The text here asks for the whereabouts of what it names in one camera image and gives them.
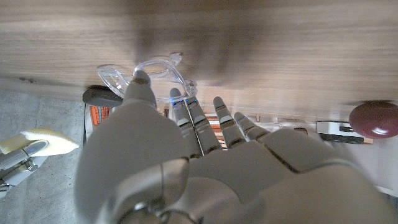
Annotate clear-framed glasses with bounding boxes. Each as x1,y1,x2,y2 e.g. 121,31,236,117
96,52,198,104

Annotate white power strip black plugs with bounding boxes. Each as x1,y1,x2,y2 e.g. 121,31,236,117
316,120,374,145

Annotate dark red ball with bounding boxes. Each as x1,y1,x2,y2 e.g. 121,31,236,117
348,101,398,139

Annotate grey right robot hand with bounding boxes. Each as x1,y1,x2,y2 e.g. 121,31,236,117
0,139,50,200

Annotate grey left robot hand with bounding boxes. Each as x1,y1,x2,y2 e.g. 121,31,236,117
74,70,398,224

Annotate black glasses case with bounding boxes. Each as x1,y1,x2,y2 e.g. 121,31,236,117
82,85,124,108

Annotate black backdrop stand pole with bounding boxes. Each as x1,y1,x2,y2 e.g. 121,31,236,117
82,104,88,147

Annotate pale yellow cleaning cloth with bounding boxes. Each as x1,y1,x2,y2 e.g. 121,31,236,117
0,127,80,157

